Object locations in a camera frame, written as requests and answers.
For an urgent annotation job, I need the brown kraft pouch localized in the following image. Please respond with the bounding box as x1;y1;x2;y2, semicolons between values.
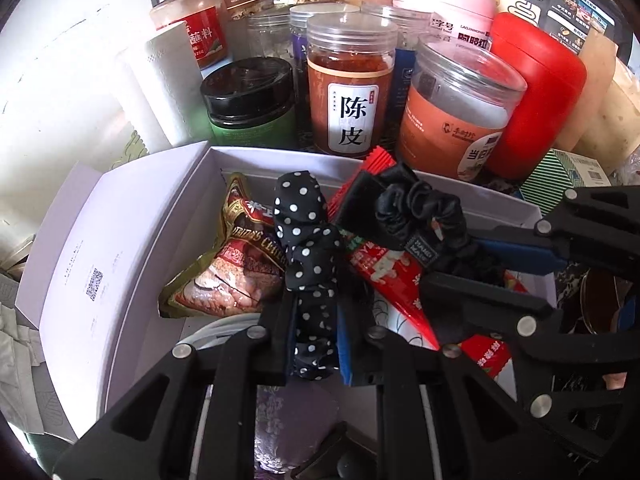
557;25;640;176

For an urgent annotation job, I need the red label seasoning jar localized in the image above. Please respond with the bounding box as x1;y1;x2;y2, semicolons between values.
149;0;231;71

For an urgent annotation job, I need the pink lid jar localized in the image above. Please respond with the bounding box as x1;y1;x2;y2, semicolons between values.
392;0;496;51

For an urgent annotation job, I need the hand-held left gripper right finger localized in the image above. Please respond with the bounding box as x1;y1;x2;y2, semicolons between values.
336;287;596;480

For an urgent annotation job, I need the polka dot scrunchie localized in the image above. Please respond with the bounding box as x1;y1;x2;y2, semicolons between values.
272;171;346;381

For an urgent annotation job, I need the cereal snack packet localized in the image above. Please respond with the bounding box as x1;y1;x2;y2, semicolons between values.
159;172;291;318

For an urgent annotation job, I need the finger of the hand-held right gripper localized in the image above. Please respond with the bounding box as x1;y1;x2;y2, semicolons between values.
420;270;640;458
470;185;640;275

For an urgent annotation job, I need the white charger cable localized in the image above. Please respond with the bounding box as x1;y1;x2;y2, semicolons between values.
185;317;261;351

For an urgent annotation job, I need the orange peel jar white label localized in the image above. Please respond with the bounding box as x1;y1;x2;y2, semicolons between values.
306;12;398;157

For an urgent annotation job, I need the paper towel roll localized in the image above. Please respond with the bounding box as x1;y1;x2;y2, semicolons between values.
115;22;211;148

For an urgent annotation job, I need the black scrunchie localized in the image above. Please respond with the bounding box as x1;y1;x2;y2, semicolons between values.
375;162;501;281

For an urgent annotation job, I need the small red packet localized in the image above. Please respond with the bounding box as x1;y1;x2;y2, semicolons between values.
460;335;517;401

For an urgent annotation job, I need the clear jar orange label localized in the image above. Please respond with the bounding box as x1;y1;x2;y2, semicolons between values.
397;37;528;183

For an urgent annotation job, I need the purple embroidered pouch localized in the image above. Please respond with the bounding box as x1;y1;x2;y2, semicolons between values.
255;385;343;471

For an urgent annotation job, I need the grey chair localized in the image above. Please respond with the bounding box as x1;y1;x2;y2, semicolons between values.
0;360;81;443

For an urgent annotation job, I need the black lid green jar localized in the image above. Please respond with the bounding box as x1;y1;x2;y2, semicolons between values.
200;57;297;148

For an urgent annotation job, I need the green white medicine box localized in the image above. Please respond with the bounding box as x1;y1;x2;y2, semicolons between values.
517;149;613;211

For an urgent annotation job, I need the red snack packet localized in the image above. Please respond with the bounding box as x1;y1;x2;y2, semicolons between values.
327;146;441;351

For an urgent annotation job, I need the red canister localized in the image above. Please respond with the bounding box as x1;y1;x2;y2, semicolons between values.
482;12;588;181

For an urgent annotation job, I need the clear lid plastic jar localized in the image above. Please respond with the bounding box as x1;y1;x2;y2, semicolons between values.
245;7;311;66
360;0;436;131

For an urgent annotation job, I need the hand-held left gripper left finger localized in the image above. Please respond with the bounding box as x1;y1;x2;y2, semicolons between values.
52;287;296;480

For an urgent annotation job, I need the white pastry-print packet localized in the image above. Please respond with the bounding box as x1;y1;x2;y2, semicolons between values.
370;285;431;348

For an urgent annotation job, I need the grey cloth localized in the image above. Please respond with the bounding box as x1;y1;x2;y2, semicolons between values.
0;305;48;376

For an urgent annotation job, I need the white cardboard box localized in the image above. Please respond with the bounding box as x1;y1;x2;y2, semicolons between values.
15;142;558;441

